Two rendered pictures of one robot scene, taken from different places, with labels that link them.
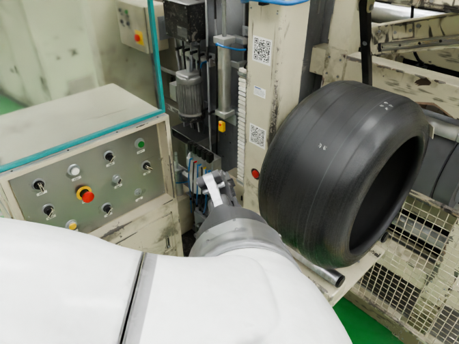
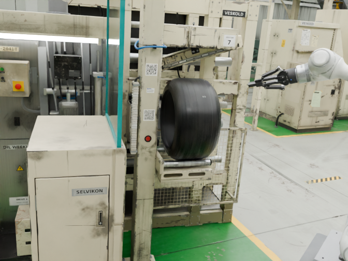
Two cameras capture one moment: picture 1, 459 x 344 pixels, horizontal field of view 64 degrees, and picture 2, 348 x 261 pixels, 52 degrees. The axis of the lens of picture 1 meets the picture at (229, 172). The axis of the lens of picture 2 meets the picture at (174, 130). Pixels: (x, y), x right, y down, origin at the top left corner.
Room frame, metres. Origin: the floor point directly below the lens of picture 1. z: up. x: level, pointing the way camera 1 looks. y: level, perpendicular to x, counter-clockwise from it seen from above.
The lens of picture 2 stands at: (-0.03, 1.81, 1.80)
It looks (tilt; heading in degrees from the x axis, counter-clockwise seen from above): 17 degrees down; 296
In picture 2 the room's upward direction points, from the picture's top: 4 degrees clockwise
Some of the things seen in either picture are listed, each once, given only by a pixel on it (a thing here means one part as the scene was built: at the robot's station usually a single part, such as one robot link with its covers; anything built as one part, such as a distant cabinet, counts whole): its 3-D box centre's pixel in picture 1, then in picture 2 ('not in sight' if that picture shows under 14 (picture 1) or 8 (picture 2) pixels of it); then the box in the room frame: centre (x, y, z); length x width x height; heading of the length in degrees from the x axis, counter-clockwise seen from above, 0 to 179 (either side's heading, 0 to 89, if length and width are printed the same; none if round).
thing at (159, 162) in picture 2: not in sight; (155, 156); (1.09, -0.21, 0.90); 0.40 x 0.03 x 0.10; 133
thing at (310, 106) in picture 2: not in sight; (310, 97); (0.64, -5.35, 0.62); 0.91 x 0.58 x 1.25; 51
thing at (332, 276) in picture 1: (297, 251); (186, 163); (0.86, -0.23, 0.90); 0.35 x 0.05 x 0.05; 43
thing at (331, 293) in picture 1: (294, 263); (185, 172); (0.86, -0.23, 0.83); 0.36 x 0.09 x 0.06; 43
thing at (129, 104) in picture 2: not in sight; (140, 120); (1.38, -0.46, 1.05); 0.20 x 0.15 x 0.30; 43
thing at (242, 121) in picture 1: (246, 131); (134, 118); (1.17, -0.06, 1.19); 0.05 x 0.04 x 0.48; 133
